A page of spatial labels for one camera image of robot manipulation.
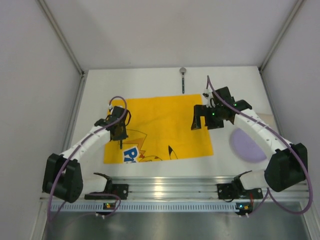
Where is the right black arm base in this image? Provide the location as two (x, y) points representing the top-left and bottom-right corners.
(216, 183), (264, 201)

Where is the yellow printed cloth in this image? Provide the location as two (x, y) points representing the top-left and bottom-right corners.
(103, 94), (214, 164)

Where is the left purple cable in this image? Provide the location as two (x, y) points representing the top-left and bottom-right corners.
(47, 96), (128, 223)

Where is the spoon with teal handle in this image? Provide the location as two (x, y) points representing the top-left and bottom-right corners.
(179, 67), (187, 94)

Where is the perforated cable tray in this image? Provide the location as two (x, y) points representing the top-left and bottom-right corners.
(50, 201), (252, 213)

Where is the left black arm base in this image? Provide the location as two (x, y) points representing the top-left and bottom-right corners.
(84, 183), (129, 200)

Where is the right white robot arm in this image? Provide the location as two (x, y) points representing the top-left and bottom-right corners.
(191, 87), (308, 192)

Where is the lilac plate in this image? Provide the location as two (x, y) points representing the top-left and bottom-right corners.
(229, 128), (267, 164)

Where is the beige paper cup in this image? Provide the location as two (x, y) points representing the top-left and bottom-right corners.
(257, 113), (274, 125)

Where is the aluminium mounting rail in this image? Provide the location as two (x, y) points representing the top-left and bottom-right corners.
(39, 176), (312, 201)

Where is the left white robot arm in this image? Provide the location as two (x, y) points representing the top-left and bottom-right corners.
(42, 106), (131, 203)

